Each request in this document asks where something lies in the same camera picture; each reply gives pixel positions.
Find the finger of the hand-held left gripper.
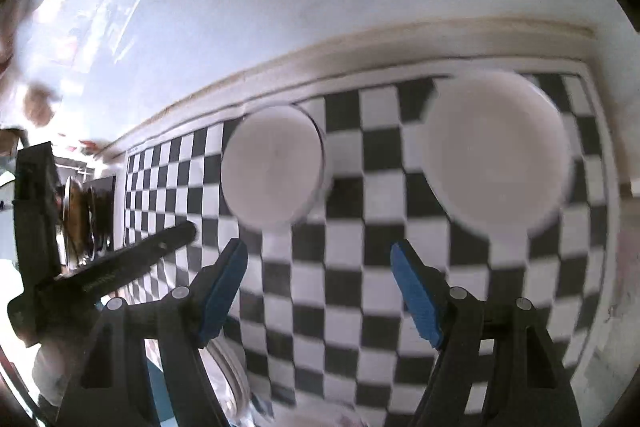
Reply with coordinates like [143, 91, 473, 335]
[45, 221, 197, 319]

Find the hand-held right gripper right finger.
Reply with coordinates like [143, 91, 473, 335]
[390, 240, 584, 427]

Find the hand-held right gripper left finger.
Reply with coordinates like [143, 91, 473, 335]
[55, 238, 249, 427]

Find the white plate with floral print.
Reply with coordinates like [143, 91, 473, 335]
[207, 337, 252, 427]

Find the white bowl with dark rim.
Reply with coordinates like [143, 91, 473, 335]
[220, 105, 334, 229]

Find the white bowl with blue print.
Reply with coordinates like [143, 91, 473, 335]
[422, 70, 574, 238]

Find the dark frying pan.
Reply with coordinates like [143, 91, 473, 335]
[60, 176, 95, 266]

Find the black and white checkered mat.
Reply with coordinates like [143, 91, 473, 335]
[122, 59, 621, 427]

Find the orange fruit wall sticker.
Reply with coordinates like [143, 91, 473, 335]
[22, 84, 56, 126]

